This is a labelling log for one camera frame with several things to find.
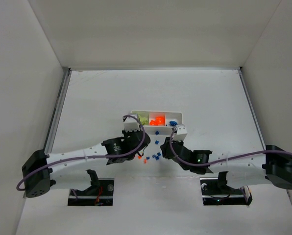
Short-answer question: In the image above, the purple cable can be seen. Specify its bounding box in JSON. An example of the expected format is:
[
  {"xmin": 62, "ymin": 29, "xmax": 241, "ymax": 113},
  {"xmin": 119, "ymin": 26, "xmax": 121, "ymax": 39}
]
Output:
[
  {"xmin": 16, "ymin": 115, "xmax": 146, "ymax": 191},
  {"xmin": 169, "ymin": 127, "xmax": 292, "ymax": 177}
]

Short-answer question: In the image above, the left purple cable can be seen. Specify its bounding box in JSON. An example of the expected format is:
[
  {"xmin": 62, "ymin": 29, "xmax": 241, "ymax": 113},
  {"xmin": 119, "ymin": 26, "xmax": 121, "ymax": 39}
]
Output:
[{"xmin": 16, "ymin": 115, "xmax": 146, "ymax": 191}]

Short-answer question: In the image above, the white sorting tray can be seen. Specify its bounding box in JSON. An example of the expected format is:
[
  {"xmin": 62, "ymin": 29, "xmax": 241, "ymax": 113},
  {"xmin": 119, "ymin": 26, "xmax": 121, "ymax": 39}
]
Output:
[{"xmin": 131, "ymin": 110, "xmax": 183, "ymax": 136}]

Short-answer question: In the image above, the orange dish lego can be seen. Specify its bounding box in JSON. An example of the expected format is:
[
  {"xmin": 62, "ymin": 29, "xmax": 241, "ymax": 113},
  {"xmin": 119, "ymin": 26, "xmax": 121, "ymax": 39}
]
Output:
[
  {"xmin": 149, "ymin": 120, "xmax": 159, "ymax": 126},
  {"xmin": 155, "ymin": 116, "xmax": 165, "ymax": 125}
]

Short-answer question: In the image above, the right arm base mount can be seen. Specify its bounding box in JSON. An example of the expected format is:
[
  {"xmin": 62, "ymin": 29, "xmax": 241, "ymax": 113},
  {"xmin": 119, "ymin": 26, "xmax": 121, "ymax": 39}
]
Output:
[{"xmin": 200, "ymin": 172, "xmax": 253, "ymax": 206}]

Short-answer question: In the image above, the light green lego brick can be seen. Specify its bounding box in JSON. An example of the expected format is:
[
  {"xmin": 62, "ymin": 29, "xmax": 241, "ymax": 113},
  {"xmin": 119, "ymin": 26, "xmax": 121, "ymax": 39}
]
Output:
[{"xmin": 139, "ymin": 116, "xmax": 148, "ymax": 125}]

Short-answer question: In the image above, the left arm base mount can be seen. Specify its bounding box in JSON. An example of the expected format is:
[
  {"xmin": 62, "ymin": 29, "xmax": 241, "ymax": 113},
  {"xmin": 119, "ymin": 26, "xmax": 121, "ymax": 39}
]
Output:
[{"xmin": 68, "ymin": 170, "xmax": 115, "ymax": 207}]

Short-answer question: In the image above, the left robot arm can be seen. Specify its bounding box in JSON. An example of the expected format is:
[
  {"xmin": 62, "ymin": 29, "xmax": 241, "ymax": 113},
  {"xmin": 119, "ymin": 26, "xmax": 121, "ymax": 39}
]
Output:
[{"xmin": 18, "ymin": 131, "xmax": 150, "ymax": 198}]

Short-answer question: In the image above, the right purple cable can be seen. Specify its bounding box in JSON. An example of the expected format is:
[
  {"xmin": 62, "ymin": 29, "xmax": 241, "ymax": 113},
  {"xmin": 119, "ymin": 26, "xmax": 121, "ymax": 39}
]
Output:
[{"xmin": 169, "ymin": 127, "xmax": 292, "ymax": 177}]

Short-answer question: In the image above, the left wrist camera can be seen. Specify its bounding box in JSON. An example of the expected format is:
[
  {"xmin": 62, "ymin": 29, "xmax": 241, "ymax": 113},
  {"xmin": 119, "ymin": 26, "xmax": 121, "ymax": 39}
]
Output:
[{"xmin": 123, "ymin": 114, "xmax": 140, "ymax": 132}]

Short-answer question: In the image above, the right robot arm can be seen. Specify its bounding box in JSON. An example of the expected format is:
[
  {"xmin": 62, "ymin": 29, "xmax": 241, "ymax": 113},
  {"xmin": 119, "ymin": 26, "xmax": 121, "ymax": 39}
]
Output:
[{"xmin": 160, "ymin": 137, "xmax": 292, "ymax": 190}]

